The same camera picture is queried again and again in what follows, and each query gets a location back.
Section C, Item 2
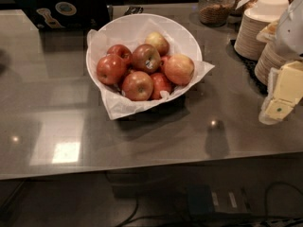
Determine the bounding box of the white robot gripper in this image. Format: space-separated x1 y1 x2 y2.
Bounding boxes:
257 0 303 125

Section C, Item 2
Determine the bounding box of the yellow-red apple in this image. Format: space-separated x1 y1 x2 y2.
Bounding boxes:
164 54 194 86

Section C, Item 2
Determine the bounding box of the white paper bowl stack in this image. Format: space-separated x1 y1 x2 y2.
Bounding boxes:
246 0 289 22

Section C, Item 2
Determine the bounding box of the small red apple middle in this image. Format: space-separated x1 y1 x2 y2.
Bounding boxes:
158 55 170 74

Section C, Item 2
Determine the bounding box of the red apple front right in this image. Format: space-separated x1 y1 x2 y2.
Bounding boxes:
151 73 172 100

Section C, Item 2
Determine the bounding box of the yellow apple at back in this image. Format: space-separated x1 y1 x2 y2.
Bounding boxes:
145 31 169 56

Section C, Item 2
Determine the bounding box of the red apple with sticker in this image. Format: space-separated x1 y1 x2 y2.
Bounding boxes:
132 44 161 74

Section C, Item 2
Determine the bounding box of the red apple front centre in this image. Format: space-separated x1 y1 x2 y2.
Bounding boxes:
121 71 153 101

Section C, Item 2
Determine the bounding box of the red apple back left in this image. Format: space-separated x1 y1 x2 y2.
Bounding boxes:
107 44 133 65

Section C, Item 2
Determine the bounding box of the paper plate stack front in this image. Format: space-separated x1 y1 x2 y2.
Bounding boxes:
255 42 286 85

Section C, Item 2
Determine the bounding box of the paper plate stack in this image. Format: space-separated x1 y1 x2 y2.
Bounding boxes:
255 42 286 85
234 8 278 61

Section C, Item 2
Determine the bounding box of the black tray mat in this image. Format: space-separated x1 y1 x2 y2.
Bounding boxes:
233 49 268 96

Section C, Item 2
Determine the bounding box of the paper plate stack back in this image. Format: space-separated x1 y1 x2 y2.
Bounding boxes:
234 8 278 61

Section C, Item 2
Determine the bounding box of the glass jar with cereal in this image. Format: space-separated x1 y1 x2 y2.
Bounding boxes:
198 0 235 26

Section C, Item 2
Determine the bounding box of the dark small packet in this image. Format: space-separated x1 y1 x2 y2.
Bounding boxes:
124 6 144 15

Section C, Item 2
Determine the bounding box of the dark power adapter box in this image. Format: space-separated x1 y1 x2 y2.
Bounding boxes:
187 184 252 219

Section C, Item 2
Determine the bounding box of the black laptop with stickers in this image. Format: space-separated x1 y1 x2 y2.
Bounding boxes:
13 0 110 30

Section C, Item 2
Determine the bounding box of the black floor cable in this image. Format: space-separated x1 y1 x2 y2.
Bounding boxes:
115 181 303 227

